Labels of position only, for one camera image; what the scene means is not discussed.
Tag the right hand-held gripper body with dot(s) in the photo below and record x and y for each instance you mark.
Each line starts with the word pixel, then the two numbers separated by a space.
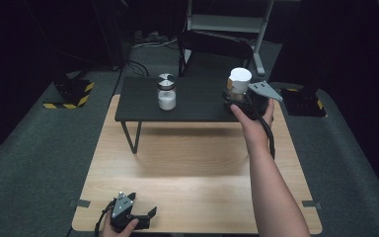
pixel 263 90

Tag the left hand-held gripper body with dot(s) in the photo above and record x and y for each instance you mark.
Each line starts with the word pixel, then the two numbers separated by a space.
pixel 121 207

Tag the white plastic cup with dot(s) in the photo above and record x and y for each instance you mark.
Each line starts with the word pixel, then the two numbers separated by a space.
pixel 240 80

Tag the black shelf with metal legs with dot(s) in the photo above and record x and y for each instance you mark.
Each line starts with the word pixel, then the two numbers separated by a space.
pixel 197 102

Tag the glass jar with black-marked lid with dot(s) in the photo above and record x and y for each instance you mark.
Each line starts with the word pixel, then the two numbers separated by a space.
pixel 166 95

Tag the person's left hand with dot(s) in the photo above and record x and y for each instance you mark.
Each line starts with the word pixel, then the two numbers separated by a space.
pixel 112 232

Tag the person's right hand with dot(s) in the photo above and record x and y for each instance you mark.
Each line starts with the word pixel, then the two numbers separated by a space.
pixel 253 131

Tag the grey tape piece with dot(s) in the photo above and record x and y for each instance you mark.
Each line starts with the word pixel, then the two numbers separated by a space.
pixel 80 203
pixel 312 204

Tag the black base with striped tape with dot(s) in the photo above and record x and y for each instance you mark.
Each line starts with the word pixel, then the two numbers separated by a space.
pixel 72 94
pixel 304 102

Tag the black chair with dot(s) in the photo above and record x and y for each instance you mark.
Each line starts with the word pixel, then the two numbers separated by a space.
pixel 215 49

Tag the white metal stand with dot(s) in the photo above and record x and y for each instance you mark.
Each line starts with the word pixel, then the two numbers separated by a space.
pixel 230 23

